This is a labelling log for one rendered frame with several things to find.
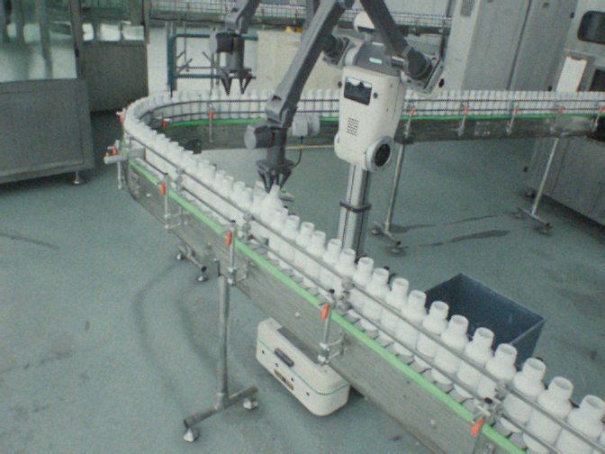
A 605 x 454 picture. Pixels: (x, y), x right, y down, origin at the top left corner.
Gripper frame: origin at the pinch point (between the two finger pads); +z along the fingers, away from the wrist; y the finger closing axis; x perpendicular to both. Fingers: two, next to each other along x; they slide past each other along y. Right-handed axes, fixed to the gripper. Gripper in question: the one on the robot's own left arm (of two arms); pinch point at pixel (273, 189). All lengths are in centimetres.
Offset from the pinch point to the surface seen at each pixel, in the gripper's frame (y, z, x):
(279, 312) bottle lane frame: -6.2, 34.1, -15.7
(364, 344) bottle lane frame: -6, 23, -50
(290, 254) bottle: -3.1, 14.8, -14.5
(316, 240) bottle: -3.0, 5.4, -24.6
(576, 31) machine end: 392, -39, 90
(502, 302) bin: 52, 27, -57
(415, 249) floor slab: 206, 120, 78
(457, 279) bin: 51, 27, -41
